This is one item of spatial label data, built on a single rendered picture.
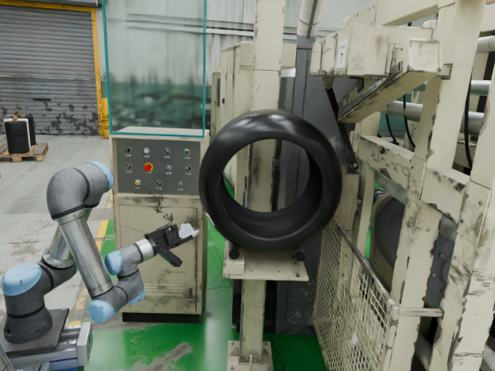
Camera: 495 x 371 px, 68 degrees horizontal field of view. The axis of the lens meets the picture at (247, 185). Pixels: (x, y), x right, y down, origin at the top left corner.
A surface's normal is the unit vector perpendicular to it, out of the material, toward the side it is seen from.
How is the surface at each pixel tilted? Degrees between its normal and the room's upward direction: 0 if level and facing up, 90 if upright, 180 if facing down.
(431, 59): 72
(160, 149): 90
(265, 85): 90
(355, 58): 90
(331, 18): 90
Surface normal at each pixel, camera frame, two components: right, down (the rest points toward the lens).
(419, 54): 0.04, -0.04
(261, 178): 0.02, 0.28
